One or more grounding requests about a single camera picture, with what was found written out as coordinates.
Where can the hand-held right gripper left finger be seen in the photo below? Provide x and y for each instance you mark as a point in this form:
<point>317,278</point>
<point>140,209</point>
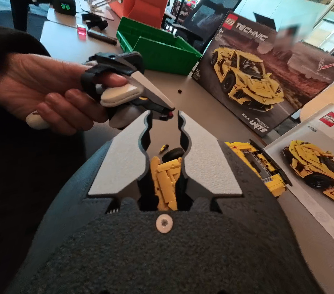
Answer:
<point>120,166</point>

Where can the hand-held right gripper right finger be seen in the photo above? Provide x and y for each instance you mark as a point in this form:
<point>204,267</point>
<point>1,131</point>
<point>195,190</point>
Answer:
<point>211,166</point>

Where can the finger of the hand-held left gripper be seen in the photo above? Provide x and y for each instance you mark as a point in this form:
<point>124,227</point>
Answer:
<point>148,87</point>
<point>159,114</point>

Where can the red pin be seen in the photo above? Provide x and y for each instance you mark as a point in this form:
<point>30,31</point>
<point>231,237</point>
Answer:
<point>171,115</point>

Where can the yellow toy brick car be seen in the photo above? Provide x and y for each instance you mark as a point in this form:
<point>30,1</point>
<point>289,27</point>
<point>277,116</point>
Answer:
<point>167,181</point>

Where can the person's left forearm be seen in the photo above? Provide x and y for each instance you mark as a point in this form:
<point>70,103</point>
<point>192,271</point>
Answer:
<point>15,43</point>

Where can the person's left hand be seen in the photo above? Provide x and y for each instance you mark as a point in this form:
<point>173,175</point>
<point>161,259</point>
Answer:
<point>39,82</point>

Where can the dark brown flat bar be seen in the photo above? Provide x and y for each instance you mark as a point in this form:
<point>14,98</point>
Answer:
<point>101,37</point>

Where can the green plastic bin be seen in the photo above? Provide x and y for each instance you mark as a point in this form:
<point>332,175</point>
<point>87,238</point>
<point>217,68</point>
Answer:
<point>161,56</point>

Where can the pink flat item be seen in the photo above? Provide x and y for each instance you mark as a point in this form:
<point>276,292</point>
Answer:
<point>82,32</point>

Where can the black bag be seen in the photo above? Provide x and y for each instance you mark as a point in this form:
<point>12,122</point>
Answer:
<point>94,21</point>

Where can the black box green lights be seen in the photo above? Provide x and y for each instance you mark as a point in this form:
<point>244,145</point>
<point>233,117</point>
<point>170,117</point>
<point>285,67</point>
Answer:
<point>64,5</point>

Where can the black mesh chair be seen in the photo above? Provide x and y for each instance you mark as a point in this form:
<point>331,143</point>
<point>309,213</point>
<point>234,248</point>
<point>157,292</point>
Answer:
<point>208,17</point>

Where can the car picture instruction booklet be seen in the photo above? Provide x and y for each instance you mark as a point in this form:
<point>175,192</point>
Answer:
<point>300,194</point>

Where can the instruction sheet on cardboard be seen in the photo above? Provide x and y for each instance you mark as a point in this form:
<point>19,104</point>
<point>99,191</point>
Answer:
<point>318,103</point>

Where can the dark toy car box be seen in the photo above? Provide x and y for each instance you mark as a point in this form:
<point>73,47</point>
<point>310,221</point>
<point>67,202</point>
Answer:
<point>300,69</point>

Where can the black monitor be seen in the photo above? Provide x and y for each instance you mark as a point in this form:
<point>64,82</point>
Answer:
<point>264,21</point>

